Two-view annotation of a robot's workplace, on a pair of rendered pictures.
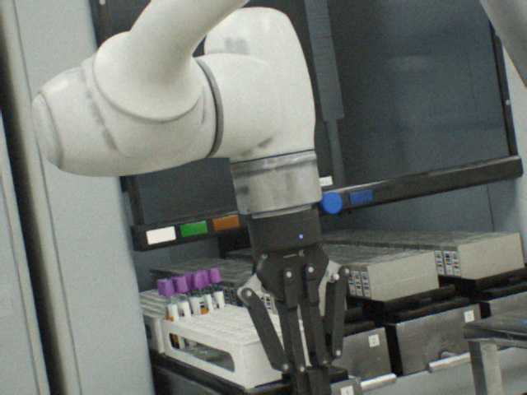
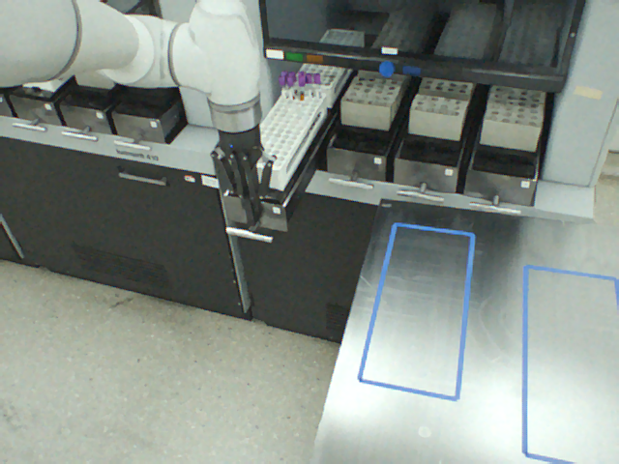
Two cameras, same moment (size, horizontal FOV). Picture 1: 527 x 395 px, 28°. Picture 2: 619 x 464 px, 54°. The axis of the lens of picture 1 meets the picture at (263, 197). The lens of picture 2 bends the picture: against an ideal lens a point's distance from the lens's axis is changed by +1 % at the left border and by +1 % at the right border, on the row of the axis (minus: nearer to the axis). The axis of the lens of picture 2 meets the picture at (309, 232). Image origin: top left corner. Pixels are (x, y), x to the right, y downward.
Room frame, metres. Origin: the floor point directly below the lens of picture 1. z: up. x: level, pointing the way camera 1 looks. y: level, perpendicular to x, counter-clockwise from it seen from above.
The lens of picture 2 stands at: (0.52, -0.74, 1.59)
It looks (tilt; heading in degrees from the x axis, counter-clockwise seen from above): 44 degrees down; 45
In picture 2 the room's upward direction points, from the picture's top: 4 degrees counter-clockwise
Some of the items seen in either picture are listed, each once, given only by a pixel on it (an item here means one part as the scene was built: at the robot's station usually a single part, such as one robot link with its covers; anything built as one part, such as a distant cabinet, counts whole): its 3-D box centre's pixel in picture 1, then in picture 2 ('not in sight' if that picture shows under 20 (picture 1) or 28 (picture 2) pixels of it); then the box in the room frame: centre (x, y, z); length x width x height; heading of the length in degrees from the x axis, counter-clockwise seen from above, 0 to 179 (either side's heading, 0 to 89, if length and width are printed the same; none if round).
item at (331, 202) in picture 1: (331, 202); (387, 69); (1.42, -0.09, 0.98); 0.03 x 0.01 x 0.03; 113
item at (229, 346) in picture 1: (236, 346); (284, 137); (1.26, 0.06, 0.83); 0.30 x 0.10 x 0.06; 23
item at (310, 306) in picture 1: (310, 315); (251, 174); (1.09, -0.03, 0.89); 0.04 x 0.01 x 0.11; 23
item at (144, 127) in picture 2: not in sight; (196, 63); (1.43, 0.57, 0.78); 0.73 x 0.14 x 0.09; 23
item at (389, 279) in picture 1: (400, 279); (435, 123); (1.49, -0.18, 0.85); 0.12 x 0.02 x 0.06; 112
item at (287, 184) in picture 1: (277, 185); (235, 107); (1.08, -0.02, 1.03); 0.09 x 0.09 x 0.06
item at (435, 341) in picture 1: (334, 312); (451, 96); (1.70, -0.08, 0.78); 0.73 x 0.14 x 0.09; 23
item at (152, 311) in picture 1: (160, 322); (330, 68); (1.56, 0.18, 0.83); 0.30 x 0.10 x 0.06; 23
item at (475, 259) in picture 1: (487, 258); (510, 132); (1.55, -0.32, 0.85); 0.12 x 0.02 x 0.06; 112
